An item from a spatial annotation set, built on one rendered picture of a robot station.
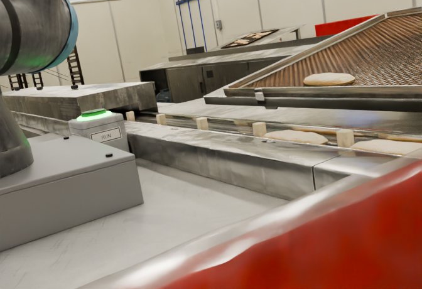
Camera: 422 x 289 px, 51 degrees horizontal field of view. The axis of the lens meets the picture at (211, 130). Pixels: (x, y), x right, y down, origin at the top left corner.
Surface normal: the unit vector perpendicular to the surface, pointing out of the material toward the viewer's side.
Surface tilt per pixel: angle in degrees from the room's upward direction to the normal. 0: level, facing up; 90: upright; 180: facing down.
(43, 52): 128
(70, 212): 90
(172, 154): 90
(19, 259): 0
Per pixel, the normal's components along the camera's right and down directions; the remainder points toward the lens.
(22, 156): 0.98, -0.11
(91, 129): 0.55, 0.07
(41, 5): 0.82, 0.18
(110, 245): -0.16, -0.97
